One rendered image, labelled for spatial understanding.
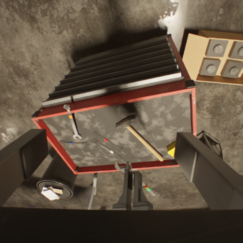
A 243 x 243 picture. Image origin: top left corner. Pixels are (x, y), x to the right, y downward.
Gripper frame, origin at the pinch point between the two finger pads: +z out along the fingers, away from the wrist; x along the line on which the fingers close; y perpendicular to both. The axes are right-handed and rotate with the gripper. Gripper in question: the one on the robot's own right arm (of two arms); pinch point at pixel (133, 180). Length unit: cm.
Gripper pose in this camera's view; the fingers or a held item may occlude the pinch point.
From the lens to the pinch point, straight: 47.4
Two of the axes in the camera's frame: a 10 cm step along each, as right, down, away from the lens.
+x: -8.7, 2.8, 4.0
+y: -4.8, -6.1, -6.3
